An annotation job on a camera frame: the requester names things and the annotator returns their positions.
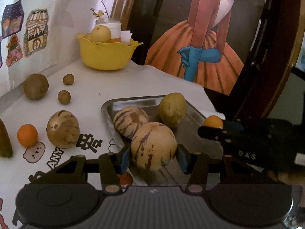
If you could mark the dark metal baking tray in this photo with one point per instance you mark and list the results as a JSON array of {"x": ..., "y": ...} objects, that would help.
[{"x": 185, "y": 134}]

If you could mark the long green-brown mango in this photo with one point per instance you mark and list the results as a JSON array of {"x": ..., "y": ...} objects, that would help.
[{"x": 5, "y": 144}]

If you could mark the yellow-green mango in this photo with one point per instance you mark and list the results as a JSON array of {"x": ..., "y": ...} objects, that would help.
[{"x": 172, "y": 109}]

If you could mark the girl orange dress poster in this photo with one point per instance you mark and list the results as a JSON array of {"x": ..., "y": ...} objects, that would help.
[{"x": 197, "y": 50}]

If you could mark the yellow pear in bowl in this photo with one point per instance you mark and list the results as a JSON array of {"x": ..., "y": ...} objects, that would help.
[{"x": 100, "y": 33}]

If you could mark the white jar with flowers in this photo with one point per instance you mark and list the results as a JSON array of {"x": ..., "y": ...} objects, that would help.
[{"x": 102, "y": 18}]

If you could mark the white paper table mat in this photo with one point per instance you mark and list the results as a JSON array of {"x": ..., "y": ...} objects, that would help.
[{"x": 90, "y": 90}]

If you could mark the yellow plastic bowl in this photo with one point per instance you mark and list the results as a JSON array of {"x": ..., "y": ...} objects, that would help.
[{"x": 106, "y": 56}]

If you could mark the person's right hand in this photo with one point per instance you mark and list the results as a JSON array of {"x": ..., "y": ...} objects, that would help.
[{"x": 288, "y": 178}]

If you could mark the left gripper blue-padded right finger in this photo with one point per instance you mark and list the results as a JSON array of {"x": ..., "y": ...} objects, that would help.
[{"x": 195, "y": 164}]

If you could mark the white cup in bowl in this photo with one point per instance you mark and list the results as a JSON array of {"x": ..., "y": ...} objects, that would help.
[{"x": 125, "y": 37}]

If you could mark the small orange tangerine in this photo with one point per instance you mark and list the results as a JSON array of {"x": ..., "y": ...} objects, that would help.
[
  {"x": 213, "y": 121},
  {"x": 27, "y": 135}
]

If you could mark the small striped pepino melon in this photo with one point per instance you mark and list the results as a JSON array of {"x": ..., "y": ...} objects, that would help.
[{"x": 129, "y": 119}]

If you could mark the colourful houses drawing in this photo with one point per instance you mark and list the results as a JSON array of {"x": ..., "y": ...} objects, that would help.
[{"x": 39, "y": 36}]

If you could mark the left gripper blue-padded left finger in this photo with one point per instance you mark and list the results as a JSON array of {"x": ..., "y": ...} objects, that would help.
[{"x": 111, "y": 165}]

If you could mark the large brown kiwi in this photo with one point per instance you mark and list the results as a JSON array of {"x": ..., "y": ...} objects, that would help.
[{"x": 35, "y": 86}]

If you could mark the wooden door frame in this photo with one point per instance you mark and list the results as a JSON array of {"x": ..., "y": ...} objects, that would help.
[{"x": 121, "y": 11}]

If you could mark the small brown longan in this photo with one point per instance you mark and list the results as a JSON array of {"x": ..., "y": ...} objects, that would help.
[
  {"x": 64, "y": 97},
  {"x": 68, "y": 79}
]

